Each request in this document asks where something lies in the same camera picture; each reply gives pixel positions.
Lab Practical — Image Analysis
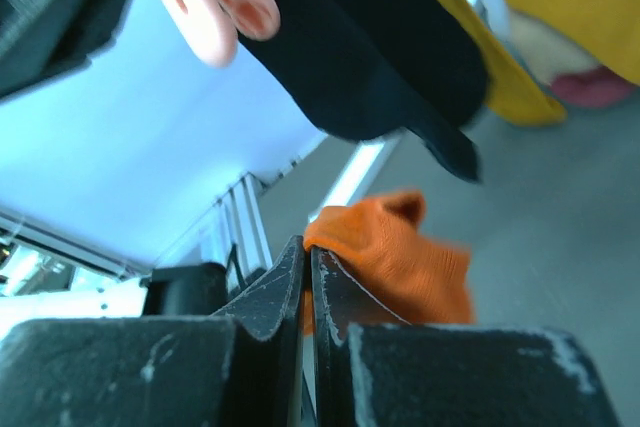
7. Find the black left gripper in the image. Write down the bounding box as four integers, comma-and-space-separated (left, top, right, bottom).
1, 0, 129, 97

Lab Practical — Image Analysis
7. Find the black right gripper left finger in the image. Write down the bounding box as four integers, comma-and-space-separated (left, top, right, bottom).
1, 237, 305, 426

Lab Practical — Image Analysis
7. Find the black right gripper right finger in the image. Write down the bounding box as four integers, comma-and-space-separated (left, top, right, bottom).
310, 248, 619, 426

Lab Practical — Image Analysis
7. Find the orange sock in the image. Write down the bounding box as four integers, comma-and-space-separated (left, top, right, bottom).
303, 190, 476, 324

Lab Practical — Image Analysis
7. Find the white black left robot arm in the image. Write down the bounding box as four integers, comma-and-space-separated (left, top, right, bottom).
1, 0, 237, 328

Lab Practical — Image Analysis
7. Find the black hanging sock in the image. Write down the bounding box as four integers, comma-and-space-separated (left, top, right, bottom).
244, 0, 489, 182

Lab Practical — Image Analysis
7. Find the yellow hanging sock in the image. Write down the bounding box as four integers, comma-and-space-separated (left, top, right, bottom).
437, 0, 639, 126

